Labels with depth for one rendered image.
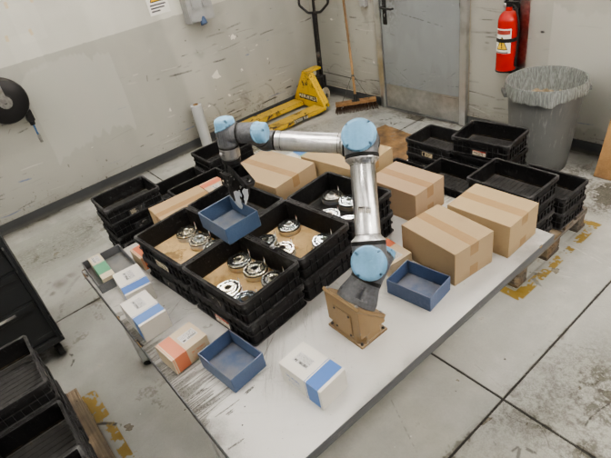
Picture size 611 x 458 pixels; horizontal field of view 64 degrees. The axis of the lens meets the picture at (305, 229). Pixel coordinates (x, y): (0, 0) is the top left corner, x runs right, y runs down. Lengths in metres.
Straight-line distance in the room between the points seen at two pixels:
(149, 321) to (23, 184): 3.18
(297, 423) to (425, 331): 0.57
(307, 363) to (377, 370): 0.25
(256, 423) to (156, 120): 4.03
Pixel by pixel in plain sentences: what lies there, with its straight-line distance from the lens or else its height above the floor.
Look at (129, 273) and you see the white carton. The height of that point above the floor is 0.79.
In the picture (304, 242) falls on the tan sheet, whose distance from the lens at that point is 2.17.
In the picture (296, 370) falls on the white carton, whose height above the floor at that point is 0.79.
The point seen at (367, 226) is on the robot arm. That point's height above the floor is 1.16.
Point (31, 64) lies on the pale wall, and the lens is 4.91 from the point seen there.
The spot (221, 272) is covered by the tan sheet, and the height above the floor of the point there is 0.83.
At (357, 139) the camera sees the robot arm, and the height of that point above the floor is 1.40.
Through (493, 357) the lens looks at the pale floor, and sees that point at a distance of 2.76.
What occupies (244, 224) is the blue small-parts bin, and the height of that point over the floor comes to 1.11.
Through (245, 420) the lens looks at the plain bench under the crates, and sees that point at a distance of 1.75.
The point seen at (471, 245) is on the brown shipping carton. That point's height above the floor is 0.86.
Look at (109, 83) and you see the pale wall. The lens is 5.10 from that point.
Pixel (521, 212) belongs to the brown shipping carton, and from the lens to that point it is 2.23.
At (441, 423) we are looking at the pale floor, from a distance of 2.50.
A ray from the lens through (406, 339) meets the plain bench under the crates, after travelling 1.87.
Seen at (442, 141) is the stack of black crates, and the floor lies 0.38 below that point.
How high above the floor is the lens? 2.08
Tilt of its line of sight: 34 degrees down
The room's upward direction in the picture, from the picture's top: 11 degrees counter-clockwise
